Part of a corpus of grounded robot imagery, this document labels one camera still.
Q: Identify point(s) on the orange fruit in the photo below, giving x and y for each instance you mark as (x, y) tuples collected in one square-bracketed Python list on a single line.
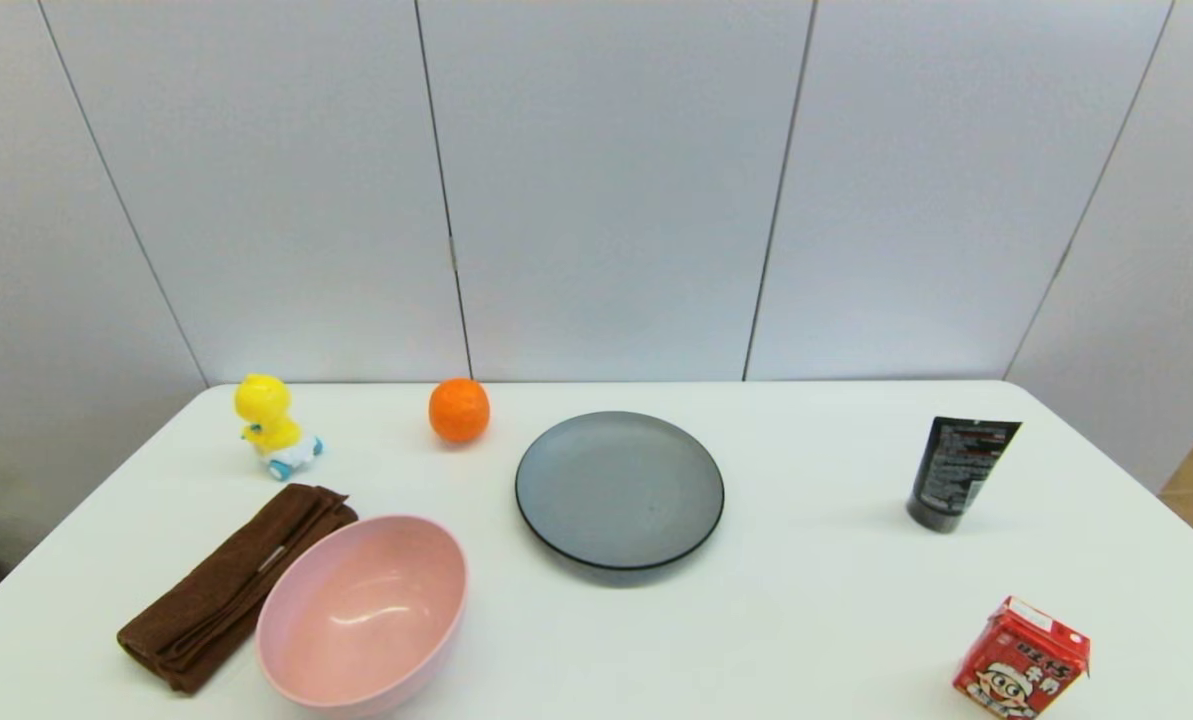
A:
[(459, 411)]

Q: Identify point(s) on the grey round plate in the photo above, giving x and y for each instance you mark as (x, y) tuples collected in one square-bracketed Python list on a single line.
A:
[(618, 490)]

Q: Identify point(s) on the yellow duck toy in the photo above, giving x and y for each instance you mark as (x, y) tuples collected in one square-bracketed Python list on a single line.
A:
[(268, 420)]

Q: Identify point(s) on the pink bowl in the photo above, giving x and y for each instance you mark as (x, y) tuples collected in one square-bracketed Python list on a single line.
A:
[(361, 615)]

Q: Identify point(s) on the black cosmetic tube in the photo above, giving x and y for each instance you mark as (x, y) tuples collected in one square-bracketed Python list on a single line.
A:
[(959, 470)]

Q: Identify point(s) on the brown folded towel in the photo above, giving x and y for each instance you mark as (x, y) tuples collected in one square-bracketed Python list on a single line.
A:
[(218, 590)]

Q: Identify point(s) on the red milk carton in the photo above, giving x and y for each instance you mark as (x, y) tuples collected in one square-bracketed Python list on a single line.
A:
[(1021, 665)]

